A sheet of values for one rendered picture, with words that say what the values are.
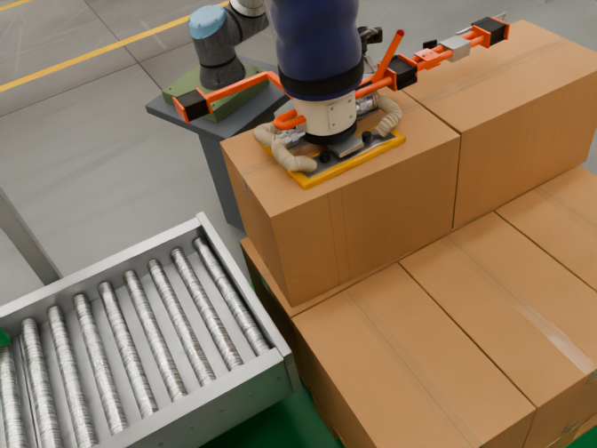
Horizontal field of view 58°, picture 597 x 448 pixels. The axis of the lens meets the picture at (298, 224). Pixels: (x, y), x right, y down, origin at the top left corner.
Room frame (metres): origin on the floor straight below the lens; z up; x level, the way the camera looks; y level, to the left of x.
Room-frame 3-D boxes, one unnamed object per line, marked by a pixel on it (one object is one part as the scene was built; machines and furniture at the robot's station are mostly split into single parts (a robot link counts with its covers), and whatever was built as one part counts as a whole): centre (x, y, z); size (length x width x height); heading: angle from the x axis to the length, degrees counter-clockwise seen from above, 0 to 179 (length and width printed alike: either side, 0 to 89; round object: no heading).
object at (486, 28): (1.52, -0.69, 1.07); 0.08 x 0.07 x 0.05; 112
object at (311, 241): (1.30, -0.15, 0.75); 0.60 x 0.40 x 0.40; 108
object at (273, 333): (1.15, 0.22, 0.58); 0.70 x 0.03 x 0.06; 21
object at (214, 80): (2.05, 0.19, 0.86); 0.19 x 0.19 x 0.10
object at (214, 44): (2.05, 0.18, 1.00); 0.17 x 0.15 x 0.18; 126
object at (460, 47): (1.47, -0.57, 1.07); 0.07 x 0.07 x 0.04; 22
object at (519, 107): (1.51, -0.72, 0.74); 0.60 x 0.40 x 0.40; 109
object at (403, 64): (1.39, -0.37, 1.07); 0.10 x 0.08 x 0.06; 22
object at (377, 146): (1.21, -0.17, 0.97); 0.34 x 0.10 x 0.05; 112
